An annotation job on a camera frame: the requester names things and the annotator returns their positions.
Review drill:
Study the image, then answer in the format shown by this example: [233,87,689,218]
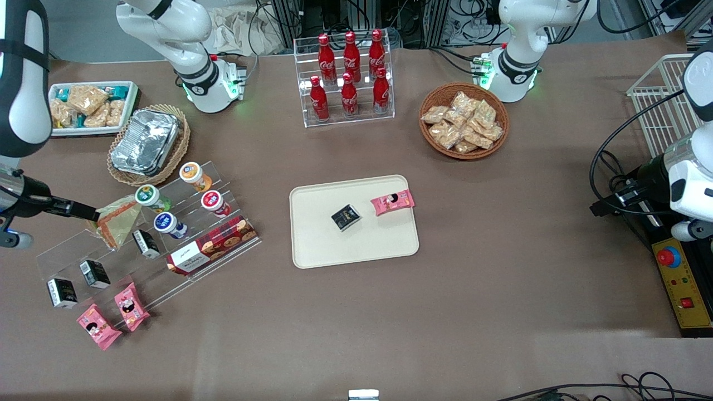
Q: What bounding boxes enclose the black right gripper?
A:
[0,176,101,222]

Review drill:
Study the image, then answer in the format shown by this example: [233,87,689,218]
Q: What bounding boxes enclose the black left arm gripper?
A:
[590,156,676,218]

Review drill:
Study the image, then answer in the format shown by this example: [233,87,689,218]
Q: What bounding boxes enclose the triangular sandwich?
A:
[89,195,143,250]

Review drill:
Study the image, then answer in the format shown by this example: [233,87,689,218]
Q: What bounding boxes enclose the beige plastic tray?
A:
[289,174,420,270]

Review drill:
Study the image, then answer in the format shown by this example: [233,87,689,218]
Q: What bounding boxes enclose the clear acrylic tiered stand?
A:
[35,162,262,329]

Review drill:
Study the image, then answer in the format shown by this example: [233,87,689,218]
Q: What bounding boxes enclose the black drink carton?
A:
[79,260,111,289]
[46,278,79,309]
[132,229,161,260]

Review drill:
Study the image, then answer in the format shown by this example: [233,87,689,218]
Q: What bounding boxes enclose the green lid cup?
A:
[135,184,172,213]

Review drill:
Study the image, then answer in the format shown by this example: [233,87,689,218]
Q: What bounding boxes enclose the blue lid cup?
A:
[153,212,188,239]

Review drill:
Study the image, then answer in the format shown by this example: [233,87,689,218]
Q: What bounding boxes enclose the stacked foil trays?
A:
[110,109,182,177]

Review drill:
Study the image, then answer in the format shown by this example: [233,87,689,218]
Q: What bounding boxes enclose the pink snack packet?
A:
[371,189,416,217]
[76,304,123,351]
[114,282,151,332]

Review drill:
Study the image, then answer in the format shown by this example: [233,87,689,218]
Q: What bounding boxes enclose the large crumbly snack packet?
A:
[68,85,109,116]

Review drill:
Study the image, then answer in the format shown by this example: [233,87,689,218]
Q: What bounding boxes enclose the oval wicker basket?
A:
[106,104,191,187]

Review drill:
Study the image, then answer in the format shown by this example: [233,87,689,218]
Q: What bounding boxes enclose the white rectangular bin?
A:
[48,81,139,137]

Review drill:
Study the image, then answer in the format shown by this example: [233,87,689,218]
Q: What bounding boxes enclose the yellow emergency stop box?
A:
[651,236,713,338]

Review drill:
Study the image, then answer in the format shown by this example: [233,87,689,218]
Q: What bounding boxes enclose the orange lid cup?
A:
[179,162,213,193]

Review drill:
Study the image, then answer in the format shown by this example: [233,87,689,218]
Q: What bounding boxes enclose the red lid cup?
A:
[201,190,231,218]

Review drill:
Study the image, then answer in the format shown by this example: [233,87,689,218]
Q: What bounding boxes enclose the red plaid cookie box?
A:
[166,216,258,276]

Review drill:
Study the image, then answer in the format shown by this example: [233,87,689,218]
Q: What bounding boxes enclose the round wicker basket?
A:
[418,82,510,160]

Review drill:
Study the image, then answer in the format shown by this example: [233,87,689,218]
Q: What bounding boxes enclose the crumpled beige cloth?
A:
[203,7,286,56]

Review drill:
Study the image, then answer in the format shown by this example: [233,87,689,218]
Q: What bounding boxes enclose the red cola bottle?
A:
[341,72,359,118]
[310,76,329,121]
[318,34,336,85]
[369,29,386,79]
[373,67,390,115]
[343,31,361,83]

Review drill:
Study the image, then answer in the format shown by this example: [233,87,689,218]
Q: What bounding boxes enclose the small black box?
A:
[331,204,362,232]

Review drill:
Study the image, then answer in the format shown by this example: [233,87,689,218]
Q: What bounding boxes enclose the metal equipment rack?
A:
[270,0,502,48]

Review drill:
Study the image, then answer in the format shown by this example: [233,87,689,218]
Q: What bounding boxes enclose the clear acrylic bottle rack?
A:
[294,35,395,129]

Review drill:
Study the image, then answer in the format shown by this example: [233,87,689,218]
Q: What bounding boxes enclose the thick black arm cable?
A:
[589,89,687,219]

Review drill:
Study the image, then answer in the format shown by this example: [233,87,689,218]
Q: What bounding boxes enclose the white wire basket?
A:
[627,54,704,159]

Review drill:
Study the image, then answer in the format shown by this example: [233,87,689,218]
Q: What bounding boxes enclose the black floor cable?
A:
[496,372,713,401]

